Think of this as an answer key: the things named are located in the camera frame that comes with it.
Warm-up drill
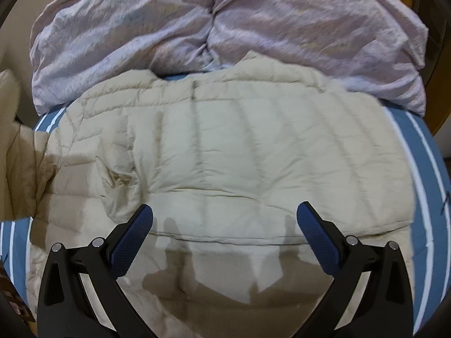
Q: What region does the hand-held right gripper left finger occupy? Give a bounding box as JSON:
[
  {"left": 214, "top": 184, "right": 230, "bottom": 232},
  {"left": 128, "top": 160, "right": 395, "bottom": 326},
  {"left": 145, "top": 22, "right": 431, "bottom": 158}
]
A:
[{"left": 37, "top": 203, "right": 166, "bottom": 338}]

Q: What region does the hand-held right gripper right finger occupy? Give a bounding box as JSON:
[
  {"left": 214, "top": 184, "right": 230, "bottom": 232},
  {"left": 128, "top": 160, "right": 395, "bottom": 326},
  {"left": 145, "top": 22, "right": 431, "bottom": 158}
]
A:
[{"left": 292, "top": 201, "right": 414, "bottom": 338}]

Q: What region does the beige puffer jacket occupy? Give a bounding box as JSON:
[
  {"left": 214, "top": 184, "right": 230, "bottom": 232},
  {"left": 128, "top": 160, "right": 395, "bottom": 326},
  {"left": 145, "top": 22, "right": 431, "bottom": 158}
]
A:
[{"left": 0, "top": 51, "right": 414, "bottom": 338}]

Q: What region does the blue white-striped bed sheet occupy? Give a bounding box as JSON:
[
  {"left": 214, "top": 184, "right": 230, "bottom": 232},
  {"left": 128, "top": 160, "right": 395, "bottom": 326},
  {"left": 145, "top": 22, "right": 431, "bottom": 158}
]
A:
[{"left": 0, "top": 74, "right": 451, "bottom": 338}]

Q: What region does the beige cushion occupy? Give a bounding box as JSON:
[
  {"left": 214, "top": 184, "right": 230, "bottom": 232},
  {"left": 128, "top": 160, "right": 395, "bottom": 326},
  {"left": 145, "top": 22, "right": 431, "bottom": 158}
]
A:
[{"left": 0, "top": 68, "right": 22, "bottom": 127}]

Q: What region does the right lilac pillow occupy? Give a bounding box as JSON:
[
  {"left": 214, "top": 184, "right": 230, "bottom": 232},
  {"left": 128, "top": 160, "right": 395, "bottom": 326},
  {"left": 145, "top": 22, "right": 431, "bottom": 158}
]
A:
[{"left": 400, "top": 0, "right": 451, "bottom": 136}]

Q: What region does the lilac pillow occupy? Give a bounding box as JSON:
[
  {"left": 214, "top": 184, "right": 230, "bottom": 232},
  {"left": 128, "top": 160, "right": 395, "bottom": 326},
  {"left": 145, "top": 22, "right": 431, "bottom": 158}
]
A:
[
  {"left": 400, "top": 0, "right": 451, "bottom": 136},
  {"left": 30, "top": 0, "right": 428, "bottom": 117}
]

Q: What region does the left lilac pillow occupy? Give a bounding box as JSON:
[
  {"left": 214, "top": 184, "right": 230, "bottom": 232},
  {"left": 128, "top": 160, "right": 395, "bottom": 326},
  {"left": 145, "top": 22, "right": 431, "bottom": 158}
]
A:
[{"left": 30, "top": 0, "right": 428, "bottom": 117}]

